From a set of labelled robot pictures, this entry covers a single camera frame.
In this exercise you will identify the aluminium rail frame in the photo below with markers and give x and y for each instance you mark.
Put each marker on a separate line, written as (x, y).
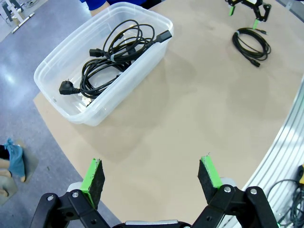
(285, 147)

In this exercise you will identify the yellow emergency stop box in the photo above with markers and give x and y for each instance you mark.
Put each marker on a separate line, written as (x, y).
(301, 174)

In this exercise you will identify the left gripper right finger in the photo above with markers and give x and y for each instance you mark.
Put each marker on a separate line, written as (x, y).
(209, 180)

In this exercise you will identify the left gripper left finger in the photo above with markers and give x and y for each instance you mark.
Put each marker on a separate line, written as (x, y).
(95, 180)

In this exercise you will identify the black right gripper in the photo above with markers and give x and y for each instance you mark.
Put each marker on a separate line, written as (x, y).
(251, 2)

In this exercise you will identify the person's right hand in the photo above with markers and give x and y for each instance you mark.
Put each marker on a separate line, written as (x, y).
(98, 8)

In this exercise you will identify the person in blue hoodie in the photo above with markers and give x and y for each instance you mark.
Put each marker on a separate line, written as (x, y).
(95, 2)

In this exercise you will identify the clear plastic storage container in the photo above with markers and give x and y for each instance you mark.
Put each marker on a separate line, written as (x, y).
(142, 71)

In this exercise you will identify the teal cloth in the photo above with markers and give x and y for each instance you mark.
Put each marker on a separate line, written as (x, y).
(16, 161)

